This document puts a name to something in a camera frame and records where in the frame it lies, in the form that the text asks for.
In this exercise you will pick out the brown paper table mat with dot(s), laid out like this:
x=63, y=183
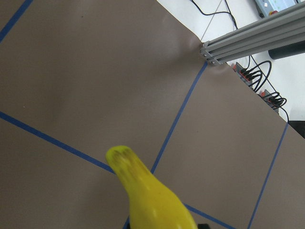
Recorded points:
x=80, y=76

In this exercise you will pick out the right red USB hub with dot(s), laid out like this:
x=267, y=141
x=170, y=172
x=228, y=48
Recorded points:
x=274, y=100

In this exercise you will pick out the left teach pendant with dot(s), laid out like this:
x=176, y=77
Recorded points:
x=266, y=8

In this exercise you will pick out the aluminium frame post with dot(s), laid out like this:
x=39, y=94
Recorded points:
x=280, y=29

